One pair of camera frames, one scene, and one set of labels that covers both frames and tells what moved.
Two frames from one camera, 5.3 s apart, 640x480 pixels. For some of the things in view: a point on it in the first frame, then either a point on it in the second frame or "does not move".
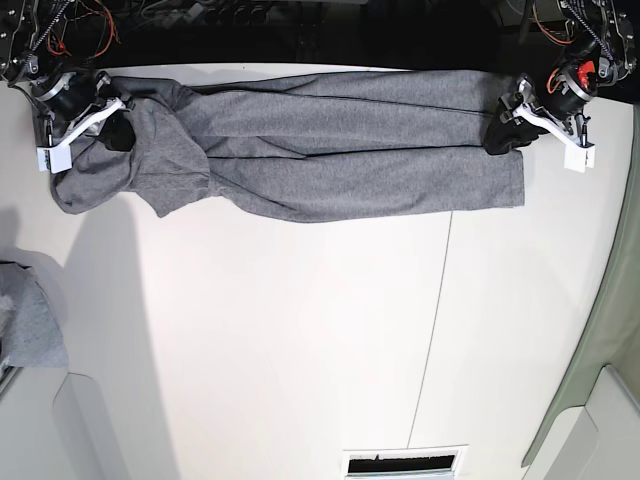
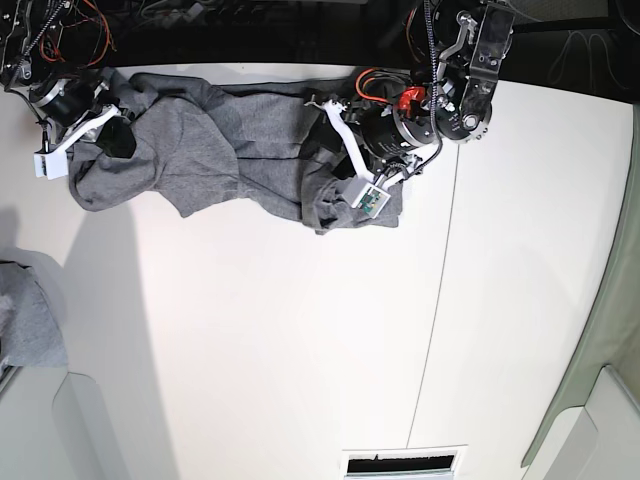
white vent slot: x=415 y=463 does not move
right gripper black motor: x=567 y=89 -> x=386 y=129
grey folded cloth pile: x=30 y=335 does not move
